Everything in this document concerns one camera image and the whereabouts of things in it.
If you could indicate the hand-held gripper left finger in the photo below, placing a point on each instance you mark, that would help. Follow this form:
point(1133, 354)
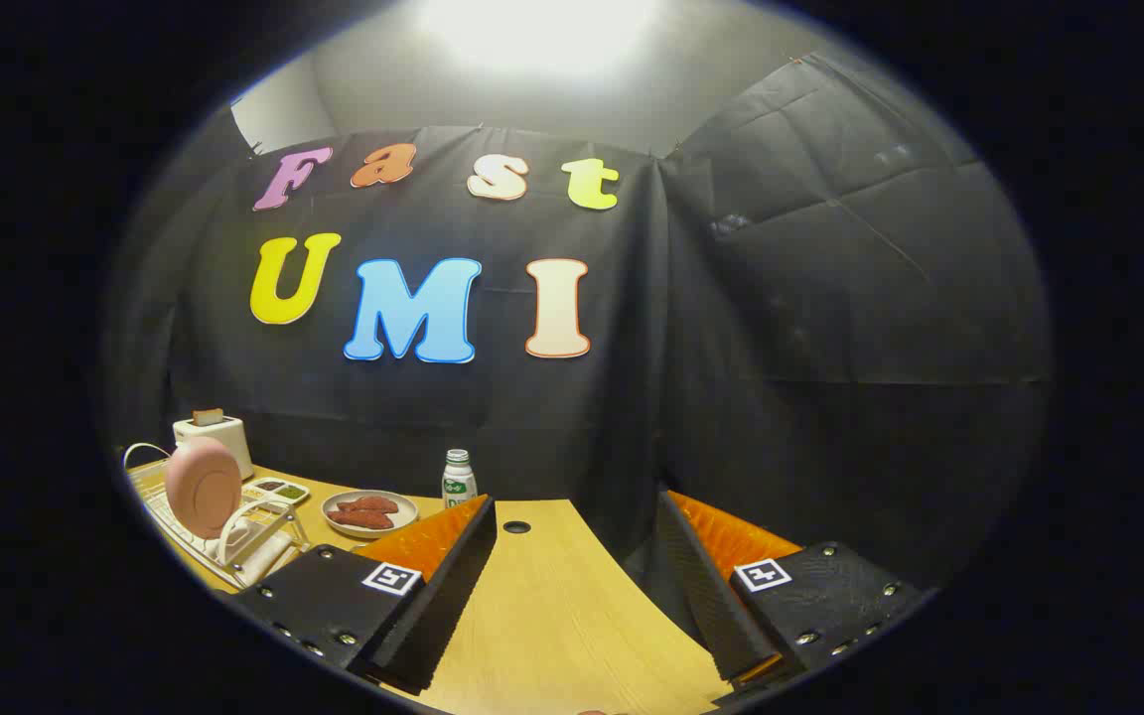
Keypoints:
point(443, 606)

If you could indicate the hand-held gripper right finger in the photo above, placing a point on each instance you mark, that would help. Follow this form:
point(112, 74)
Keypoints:
point(706, 596)

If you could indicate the pink plate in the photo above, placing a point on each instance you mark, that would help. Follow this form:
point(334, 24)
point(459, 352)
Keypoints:
point(203, 487)

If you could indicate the beige oval plate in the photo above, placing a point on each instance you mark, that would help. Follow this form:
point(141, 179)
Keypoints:
point(403, 518)

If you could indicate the red raw meat slice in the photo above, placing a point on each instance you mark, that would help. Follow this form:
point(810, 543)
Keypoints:
point(361, 519)
point(370, 504)

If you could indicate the white green-label drink bottle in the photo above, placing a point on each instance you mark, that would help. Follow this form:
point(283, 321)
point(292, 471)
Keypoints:
point(458, 484)

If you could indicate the white divided bean tray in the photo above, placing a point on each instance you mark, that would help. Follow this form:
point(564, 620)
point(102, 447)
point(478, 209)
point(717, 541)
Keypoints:
point(279, 490)

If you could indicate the white toaster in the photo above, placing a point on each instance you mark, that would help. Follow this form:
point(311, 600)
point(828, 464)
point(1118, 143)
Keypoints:
point(224, 437)

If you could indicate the toast bread slice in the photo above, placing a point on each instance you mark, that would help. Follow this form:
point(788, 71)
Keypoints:
point(208, 416)

